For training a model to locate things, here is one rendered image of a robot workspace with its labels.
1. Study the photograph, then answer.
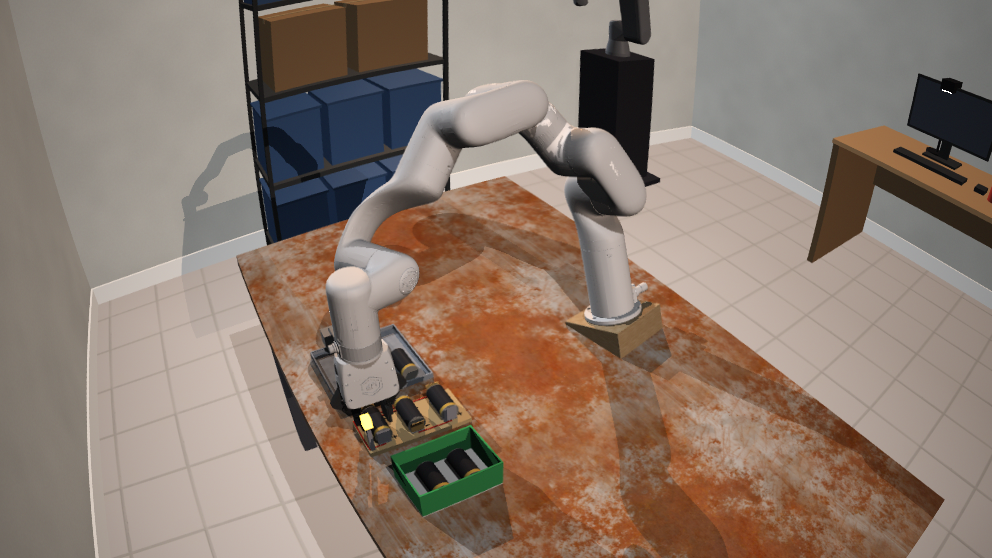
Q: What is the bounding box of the green open-top box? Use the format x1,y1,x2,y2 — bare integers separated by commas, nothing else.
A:
390,425,503,517

